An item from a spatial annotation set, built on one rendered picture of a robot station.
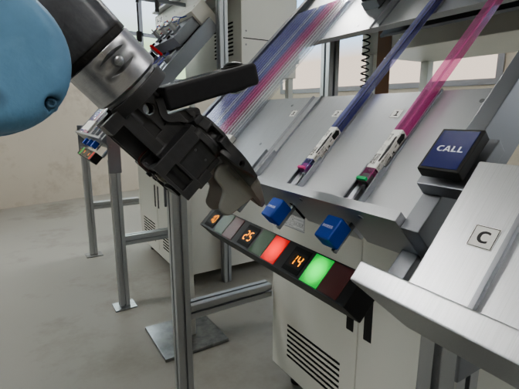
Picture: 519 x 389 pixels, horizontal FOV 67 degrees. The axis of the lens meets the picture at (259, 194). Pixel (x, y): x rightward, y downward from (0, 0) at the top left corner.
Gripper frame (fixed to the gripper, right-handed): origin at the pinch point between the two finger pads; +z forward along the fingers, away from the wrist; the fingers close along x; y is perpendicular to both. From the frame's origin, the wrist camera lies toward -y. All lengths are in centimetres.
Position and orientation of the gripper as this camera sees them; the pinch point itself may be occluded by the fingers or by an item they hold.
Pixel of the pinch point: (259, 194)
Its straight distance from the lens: 50.4
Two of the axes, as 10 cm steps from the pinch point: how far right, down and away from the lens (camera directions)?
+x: 5.3, 1.7, -8.3
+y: -6.1, 7.6, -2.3
